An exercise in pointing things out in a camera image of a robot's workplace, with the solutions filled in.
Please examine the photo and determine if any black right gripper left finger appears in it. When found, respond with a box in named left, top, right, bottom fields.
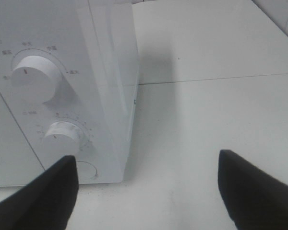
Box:
left=0, top=155, right=79, bottom=230

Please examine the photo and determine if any round white door button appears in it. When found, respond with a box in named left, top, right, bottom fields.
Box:
left=76, top=161, right=97, bottom=184

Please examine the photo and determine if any white timer knob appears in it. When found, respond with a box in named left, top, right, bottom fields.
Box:
left=42, top=121, right=84, bottom=157

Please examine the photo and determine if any white microwave oven body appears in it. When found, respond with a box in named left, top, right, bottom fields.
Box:
left=0, top=0, right=139, bottom=184

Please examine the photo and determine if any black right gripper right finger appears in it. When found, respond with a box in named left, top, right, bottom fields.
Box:
left=218, top=149, right=288, bottom=230

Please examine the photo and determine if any upper white power knob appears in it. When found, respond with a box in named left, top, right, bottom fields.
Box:
left=11, top=56, right=62, bottom=103

